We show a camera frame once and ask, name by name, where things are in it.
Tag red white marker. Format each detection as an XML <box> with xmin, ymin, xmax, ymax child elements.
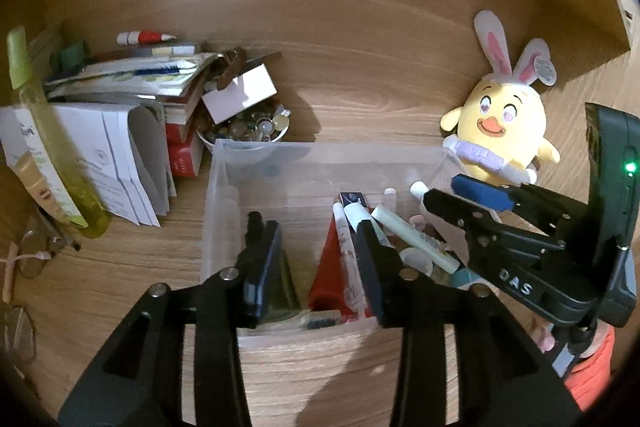
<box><xmin>116</xmin><ymin>29</ymin><xmax>177</xmax><ymax>46</ymax></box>

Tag pile of small trinkets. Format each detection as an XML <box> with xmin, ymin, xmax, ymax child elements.
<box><xmin>197</xmin><ymin>102</ymin><xmax>293</xmax><ymax>142</ymax></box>

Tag pale green white tube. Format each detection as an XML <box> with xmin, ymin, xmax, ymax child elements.
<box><xmin>370</xmin><ymin>204</ymin><xmax>461</xmax><ymax>275</ymax></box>

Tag white card box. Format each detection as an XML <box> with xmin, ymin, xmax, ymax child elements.
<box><xmin>201</xmin><ymin>64</ymin><xmax>278</xmax><ymax>125</ymax></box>

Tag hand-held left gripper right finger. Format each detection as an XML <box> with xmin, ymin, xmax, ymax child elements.
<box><xmin>354</xmin><ymin>219</ymin><xmax>581</xmax><ymax>427</ymax></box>

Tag eyeglasses with white tag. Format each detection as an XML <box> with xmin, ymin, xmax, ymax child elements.
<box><xmin>20</xmin><ymin>212</ymin><xmax>83</xmax><ymax>280</ymax></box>

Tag white green lotion tube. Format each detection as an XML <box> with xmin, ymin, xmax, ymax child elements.
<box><xmin>12</xmin><ymin>107</ymin><xmax>86</xmax><ymax>228</ymax></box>

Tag white cable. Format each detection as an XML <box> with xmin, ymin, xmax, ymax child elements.
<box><xmin>0</xmin><ymin>252</ymin><xmax>51</xmax><ymax>265</ymax></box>

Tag yellow-green spray bottle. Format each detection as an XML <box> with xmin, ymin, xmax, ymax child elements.
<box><xmin>6</xmin><ymin>26</ymin><xmax>111</xmax><ymax>239</ymax></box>

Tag brown hair clip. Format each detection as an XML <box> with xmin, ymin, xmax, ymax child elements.
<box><xmin>214</xmin><ymin>48</ymin><xmax>283</xmax><ymax>90</ymax></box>

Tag wooden stick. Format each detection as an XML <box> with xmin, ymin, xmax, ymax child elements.
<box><xmin>1</xmin><ymin>241</ymin><xmax>20</xmax><ymax>303</ymax></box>

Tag person's right forearm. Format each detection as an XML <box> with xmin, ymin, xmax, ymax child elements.
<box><xmin>565</xmin><ymin>327</ymin><xmax>616</xmax><ymax>413</ymax></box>

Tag red box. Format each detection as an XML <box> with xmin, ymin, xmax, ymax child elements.
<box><xmin>167</xmin><ymin>139</ymin><xmax>206</xmax><ymax>178</ymax></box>
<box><xmin>165</xmin><ymin>107</ymin><xmax>201</xmax><ymax>142</ymax></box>

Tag clear plastic bin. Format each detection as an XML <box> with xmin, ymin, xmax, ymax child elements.
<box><xmin>200</xmin><ymin>139</ymin><xmax>463</xmax><ymax>338</ymax></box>

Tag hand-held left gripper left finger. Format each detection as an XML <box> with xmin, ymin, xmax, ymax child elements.
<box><xmin>57</xmin><ymin>211</ymin><xmax>283</xmax><ymax>427</ymax></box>

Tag mint green squeeze tube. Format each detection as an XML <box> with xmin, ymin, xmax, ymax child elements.
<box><xmin>450</xmin><ymin>269</ymin><xmax>481</xmax><ymax>290</ymax></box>

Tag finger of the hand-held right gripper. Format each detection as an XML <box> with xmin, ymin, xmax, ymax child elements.
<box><xmin>422</xmin><ymin>188</ymin><xmax>566</xmax><ymax>268</ymax></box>
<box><xmin>451</xmin><ymin>174</ymin><xmax>593</xmax><ymax>238</ymax></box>

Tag folded white papers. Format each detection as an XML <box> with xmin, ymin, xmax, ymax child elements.
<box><xmin>0</xmin><ymin>102</ymin><xmax>176</xmax><ymax>228</ymax></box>

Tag round eyeglasses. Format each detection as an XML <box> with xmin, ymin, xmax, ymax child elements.
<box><xmin>0</xmin><ymin>304</ymin><xmax>38</xmax><ymax>365</ymax></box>

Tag yellow chick plush toy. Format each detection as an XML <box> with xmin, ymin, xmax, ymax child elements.
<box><xmin>440</xmin><ymin>10</ymin><xmax>561</xmax><ymax>185</ymax></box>

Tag blue pen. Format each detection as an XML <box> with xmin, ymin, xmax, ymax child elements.
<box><xmin>132</xmin><ymin>64</ymin><xmax>183</xmax><ymax>76</ymax></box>

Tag red foil pouch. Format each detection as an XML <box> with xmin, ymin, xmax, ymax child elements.
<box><xmin>307</xmin><ymin>222</ymin><xmax>361</xmax><ymax>313</ymax></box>

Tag person's right hand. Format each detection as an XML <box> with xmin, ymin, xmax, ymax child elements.
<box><xmin>529</xmin><ymin>316</ymin><xmax>557</xmax><ymax>354</ymax></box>

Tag white box with black dots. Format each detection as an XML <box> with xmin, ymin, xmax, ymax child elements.
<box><xmin>300</xmin><ymin>311</ymin><xmax>342</xmax><ymax>331</ymax></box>

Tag blue card packet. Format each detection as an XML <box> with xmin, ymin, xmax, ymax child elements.
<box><xmin>339</xmin><ymin>191</ymin><xmax>372</xmax><ymax>208</ymax></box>

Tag beige sunscreen bottle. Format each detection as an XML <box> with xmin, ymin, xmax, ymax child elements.
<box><xmin>10</xmin><ymin>152</ymin><xmax>63</xmax><ymax>218</ymax></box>

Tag dark dropper bottle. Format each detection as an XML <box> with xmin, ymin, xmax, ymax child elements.
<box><xmin>270</xmin><ymin>252</ymin><xmax>302</xmax><ymax>323</ymax></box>

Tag stack of books and papers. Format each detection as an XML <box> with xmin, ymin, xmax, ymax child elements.
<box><xmin>44</xmin><ymin>42</ymin><xmax>221</xmax><ymax>108</ymax></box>

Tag white pen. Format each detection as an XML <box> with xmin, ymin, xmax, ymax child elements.
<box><xmin>332</xmin><ymin>202</ymin><xmax>371</xmax><ymax>323</ymax></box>

